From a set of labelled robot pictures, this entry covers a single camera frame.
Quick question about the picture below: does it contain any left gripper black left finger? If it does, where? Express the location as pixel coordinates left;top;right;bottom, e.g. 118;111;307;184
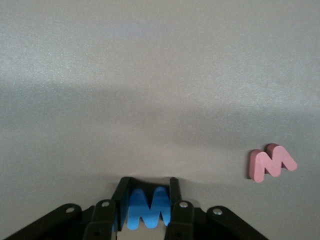
3;176;132;240

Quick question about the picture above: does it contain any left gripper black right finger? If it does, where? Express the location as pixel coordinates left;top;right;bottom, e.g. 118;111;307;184
163;176;270;240

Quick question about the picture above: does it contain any large blue foam letter M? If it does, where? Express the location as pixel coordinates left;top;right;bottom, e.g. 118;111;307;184
112;186;173;230

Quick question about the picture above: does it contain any pink foam letter m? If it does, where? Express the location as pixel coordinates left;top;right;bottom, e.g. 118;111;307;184
248;143;298;184

